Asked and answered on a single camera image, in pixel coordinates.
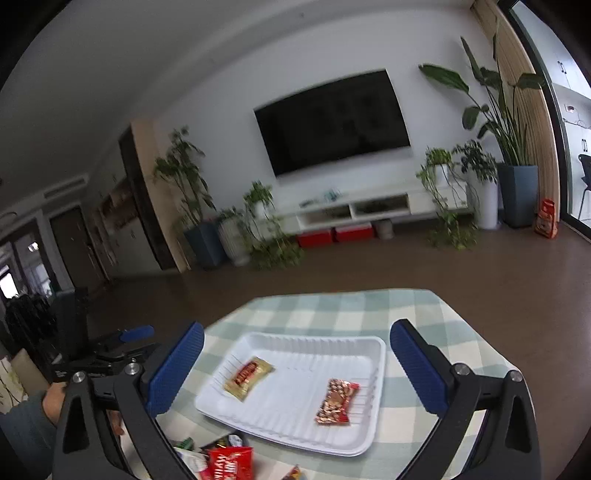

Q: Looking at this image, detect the trailing plant on stand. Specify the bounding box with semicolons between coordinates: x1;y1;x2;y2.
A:
416;147;477;250

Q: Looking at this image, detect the red storage box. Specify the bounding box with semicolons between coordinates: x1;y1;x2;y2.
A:
335;223;375;243
295;229;334;249

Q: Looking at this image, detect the tall plant in blue pot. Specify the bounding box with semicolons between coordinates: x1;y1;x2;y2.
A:
419;35;545;229

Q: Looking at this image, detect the left tree in dark pot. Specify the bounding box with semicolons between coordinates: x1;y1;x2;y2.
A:
152;126;228;270

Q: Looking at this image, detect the white red long snack bag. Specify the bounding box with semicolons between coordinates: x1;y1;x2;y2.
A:
174;447;253;480

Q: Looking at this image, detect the person's left hand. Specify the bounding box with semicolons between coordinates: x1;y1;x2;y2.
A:
42;381;127;437

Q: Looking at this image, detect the gold red snack packet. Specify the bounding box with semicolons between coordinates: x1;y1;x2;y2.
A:
223;357;274;401

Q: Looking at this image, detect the plant in white tall pot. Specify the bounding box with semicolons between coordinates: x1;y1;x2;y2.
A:
453;140;499;231

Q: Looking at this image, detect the beige curtain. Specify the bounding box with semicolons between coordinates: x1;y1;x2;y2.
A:
471;1;564;209

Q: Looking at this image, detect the orange snack packet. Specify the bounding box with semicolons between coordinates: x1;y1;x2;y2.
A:
281;465;304;480

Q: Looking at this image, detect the black wall television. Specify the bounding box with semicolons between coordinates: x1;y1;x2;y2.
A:
254;70;411;176

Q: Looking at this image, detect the small trailing plant on console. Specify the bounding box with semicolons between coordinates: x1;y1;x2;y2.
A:
243;180;304;270

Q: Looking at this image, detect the black balcony chair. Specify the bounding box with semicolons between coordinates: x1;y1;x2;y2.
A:
577;154;591;219

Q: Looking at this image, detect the black sesame snack packet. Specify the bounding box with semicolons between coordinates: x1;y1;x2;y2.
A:
199;430;249;452

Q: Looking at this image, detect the person's left forearm grey sleeve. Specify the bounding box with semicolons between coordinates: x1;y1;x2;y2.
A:
1;393;57;479

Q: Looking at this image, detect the white plastic tray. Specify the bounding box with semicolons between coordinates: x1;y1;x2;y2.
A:
194;332;387;457

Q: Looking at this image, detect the green snack packet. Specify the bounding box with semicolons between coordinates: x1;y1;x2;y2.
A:
170;437;195;451

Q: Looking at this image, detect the green white checkered tablecloth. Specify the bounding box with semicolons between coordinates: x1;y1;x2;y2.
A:
158;289;512;479

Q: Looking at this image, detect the plant in white ribbed pot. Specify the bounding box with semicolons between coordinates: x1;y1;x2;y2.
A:
217;207;250;267

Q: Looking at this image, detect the small grey pot under console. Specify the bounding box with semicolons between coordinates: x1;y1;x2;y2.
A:
373;219;394;240

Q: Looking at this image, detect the right red storage box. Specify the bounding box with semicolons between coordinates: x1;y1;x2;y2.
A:
335;223;375;243

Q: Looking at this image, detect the wooden cabinet shelf unit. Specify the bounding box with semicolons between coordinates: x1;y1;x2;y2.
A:
83;120;187;278

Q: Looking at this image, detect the red gift bag on floor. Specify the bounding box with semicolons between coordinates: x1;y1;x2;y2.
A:
535;198;558;239

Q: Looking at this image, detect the red patterned candy packet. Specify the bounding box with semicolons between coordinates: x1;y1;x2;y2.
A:
315;379;360;425

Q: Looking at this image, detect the left red storage box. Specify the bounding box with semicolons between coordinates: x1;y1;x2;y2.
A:
295;229;334;249

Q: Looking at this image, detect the white tv console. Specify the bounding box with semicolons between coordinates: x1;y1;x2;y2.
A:
271;181;477;236

